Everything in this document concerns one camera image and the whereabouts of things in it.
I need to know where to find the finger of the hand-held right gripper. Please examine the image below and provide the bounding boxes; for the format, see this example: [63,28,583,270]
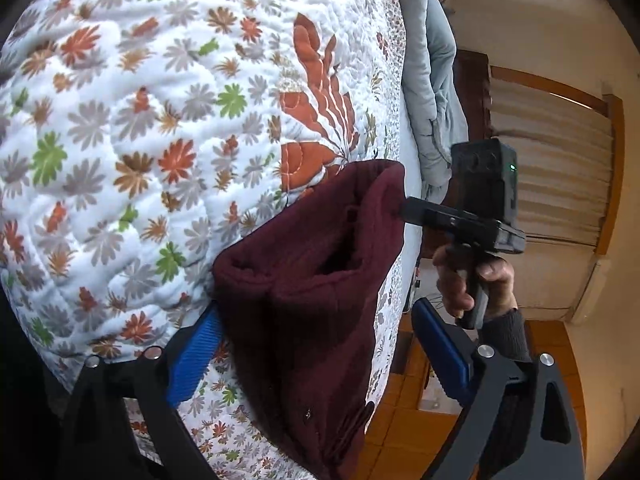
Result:
[400,196,437,229]

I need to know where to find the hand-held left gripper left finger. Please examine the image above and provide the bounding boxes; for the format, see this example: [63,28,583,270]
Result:
[60,305,226,480]

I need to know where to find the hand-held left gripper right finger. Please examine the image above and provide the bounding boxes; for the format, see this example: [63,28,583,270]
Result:
[411,297,586,480]

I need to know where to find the maroon pants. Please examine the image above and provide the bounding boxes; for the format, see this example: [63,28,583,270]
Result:
[212,159,408,480]

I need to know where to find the person's right forearm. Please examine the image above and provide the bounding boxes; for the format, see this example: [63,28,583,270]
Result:
[481,308,532,364]

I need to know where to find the person's right hand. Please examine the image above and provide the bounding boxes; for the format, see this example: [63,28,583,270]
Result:
[432,244,517,319]

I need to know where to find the beige pleated curtain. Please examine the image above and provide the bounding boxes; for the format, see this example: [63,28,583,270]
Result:
[489,66,617,248]

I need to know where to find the dark wooden bed headboard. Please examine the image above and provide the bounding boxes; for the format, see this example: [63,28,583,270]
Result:
[452,49,495,143]

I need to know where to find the grey-blue duvet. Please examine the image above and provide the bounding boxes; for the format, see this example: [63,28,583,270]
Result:
[394,0,470,202]

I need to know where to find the floral quilted bedspread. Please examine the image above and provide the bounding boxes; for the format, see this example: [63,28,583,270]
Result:
[0,0,436,480]

